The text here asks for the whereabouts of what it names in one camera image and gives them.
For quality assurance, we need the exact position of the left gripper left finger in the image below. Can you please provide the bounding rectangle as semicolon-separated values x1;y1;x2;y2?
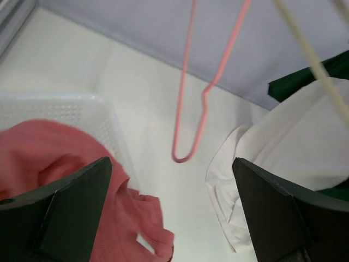
1;157;112;261

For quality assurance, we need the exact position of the green and white t shirt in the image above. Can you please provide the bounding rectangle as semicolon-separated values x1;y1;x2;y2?
206;68;348;253

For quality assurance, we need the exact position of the pink t shirt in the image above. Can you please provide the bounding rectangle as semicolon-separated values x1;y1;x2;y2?
1;120;174;261

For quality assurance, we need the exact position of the white plastic basket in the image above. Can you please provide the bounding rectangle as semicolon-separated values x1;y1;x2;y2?
1;91;134;175

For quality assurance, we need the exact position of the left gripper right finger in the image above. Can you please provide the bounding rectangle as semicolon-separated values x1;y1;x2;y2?
232;158;348;261

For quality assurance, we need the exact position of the thin pink wire hanger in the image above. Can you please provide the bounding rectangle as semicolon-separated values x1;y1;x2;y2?
171;0;251;164

